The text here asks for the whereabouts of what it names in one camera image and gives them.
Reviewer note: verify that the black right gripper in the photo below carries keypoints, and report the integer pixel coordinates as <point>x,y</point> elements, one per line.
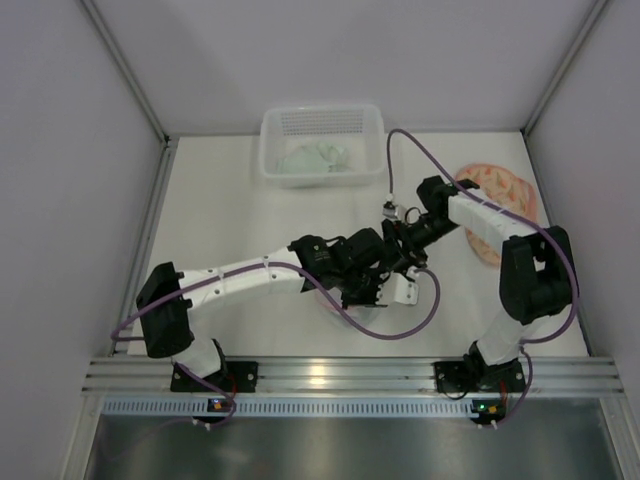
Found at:
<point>397,242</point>

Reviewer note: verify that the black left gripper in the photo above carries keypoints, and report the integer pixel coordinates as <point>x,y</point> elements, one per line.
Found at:
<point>364,292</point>

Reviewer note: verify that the peach patterned laundry bag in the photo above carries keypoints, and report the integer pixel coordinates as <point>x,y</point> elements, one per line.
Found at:
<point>505,189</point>

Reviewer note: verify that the light green garment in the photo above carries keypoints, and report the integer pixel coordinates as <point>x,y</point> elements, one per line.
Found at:
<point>319,158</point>

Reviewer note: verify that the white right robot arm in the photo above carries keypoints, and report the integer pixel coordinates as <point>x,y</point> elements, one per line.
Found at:
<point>538,289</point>

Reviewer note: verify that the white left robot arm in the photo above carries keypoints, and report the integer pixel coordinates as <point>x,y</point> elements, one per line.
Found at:
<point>172,303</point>

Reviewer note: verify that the white plastic basket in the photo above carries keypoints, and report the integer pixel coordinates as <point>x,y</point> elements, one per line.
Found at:
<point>358,127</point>

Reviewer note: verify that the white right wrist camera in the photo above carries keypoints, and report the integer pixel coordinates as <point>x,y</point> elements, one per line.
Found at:
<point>391,210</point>

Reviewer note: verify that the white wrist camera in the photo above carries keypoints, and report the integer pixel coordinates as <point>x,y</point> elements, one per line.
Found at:
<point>391,210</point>
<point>403,287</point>

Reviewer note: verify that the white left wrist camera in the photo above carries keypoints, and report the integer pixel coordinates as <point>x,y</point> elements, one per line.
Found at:
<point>403,287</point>

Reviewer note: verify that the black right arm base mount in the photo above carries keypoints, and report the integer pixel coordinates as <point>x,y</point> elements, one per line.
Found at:
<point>457,378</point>

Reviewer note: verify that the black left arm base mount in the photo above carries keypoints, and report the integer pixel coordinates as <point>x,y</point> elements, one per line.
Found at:
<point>225,375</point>

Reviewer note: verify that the aluminium frame rail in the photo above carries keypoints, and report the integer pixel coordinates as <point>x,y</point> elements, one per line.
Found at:
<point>553,377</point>

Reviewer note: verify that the white slotted cable duct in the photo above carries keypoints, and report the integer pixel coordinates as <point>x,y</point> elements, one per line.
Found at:
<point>300,407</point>

